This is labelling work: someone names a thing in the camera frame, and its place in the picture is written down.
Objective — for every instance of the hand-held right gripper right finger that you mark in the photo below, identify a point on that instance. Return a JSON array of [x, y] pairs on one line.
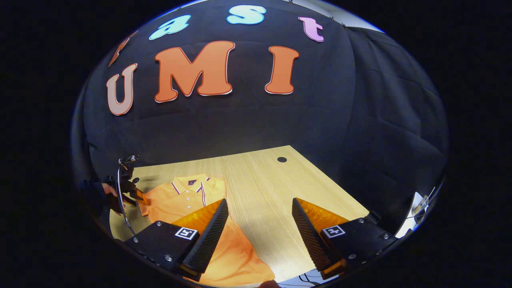
[[308, 234]]

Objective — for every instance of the black object at table edge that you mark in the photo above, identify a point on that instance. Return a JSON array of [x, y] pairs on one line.
[[374, 217]]

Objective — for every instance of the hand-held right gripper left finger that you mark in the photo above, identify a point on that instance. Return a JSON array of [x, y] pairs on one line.
[[210, 234]]

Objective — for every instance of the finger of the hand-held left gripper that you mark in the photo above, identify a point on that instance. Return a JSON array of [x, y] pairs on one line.
[[142, 197]]

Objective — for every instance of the orange T-shirt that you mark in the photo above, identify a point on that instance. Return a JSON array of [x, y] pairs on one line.
[[176, 202]]

